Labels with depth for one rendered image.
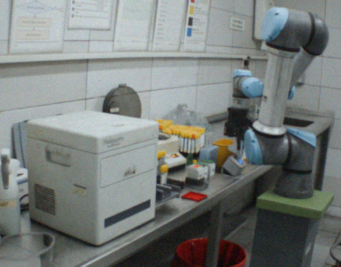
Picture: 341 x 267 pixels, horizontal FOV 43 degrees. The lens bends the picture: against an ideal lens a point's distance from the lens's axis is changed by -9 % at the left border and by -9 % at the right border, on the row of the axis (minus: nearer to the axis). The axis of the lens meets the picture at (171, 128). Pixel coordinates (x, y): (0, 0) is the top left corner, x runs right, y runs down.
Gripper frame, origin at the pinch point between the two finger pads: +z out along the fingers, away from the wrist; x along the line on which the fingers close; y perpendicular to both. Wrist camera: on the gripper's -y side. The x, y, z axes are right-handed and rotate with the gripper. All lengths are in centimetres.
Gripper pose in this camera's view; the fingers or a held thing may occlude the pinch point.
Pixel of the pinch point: (240, 157)
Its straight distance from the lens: 189.9
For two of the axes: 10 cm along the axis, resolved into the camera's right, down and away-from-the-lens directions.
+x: -5.1, 1.4, -8.5
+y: -8.6, -1.4, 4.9
